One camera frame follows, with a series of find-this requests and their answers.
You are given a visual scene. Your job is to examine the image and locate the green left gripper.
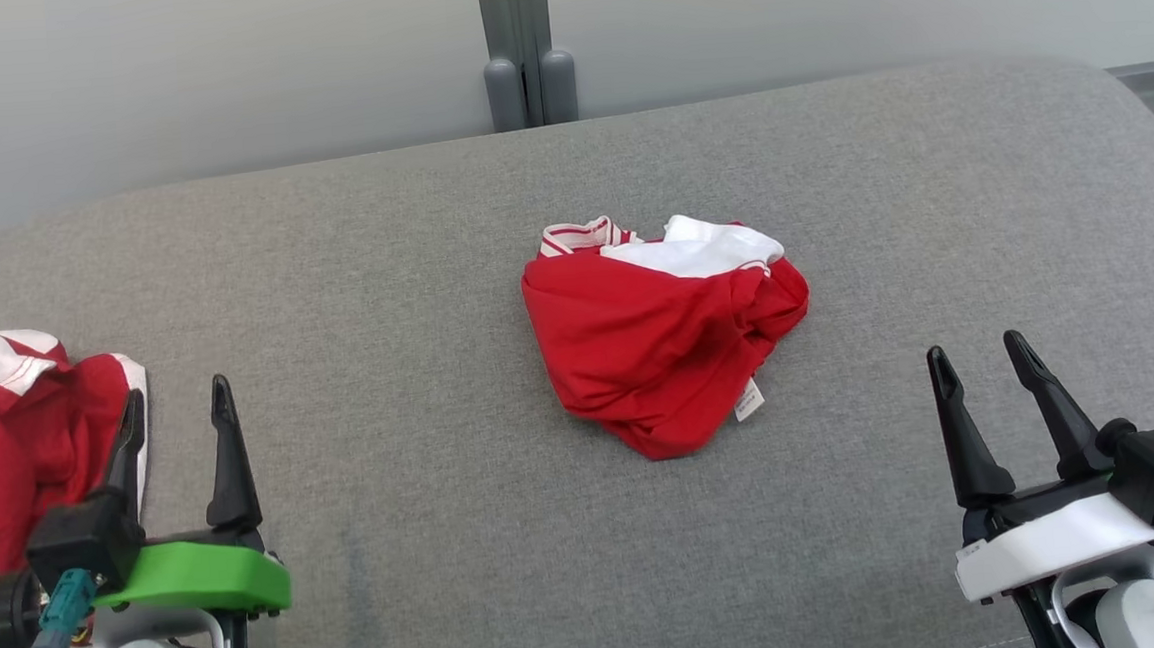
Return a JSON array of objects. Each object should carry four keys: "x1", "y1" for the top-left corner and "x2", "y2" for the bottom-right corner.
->
[{"x1": 80, "y1": 370, "x2": 293, "y2": 627}]

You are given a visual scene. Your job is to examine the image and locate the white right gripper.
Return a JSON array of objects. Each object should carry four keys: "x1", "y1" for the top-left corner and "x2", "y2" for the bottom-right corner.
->
[{"x1": 925, "y1": 321, "x2": 1154, "y2": 605}]

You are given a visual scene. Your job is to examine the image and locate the red basketball shorts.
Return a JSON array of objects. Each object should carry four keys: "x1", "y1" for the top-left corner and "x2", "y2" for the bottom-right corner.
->
[{"x1": 0, "y1": 322, "x2": 160, "y2": 593}]

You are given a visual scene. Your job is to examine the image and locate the red basketball jersey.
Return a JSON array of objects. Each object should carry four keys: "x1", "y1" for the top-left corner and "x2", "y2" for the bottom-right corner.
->
[{"x1": 517, "y1": 203, "x2": 819, "y2": 468}]

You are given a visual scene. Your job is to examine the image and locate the left camera cable teal plug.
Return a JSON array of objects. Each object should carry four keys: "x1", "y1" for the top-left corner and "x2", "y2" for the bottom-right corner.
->
[{"x1": 23, "y1": 567, "x2": 102, "y2": 648}]

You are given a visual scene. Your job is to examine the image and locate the grey partition post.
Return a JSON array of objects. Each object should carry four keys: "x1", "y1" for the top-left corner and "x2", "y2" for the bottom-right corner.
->
[{"x1": 474, "y1": 0, "x2": 581, "y2": 133}]

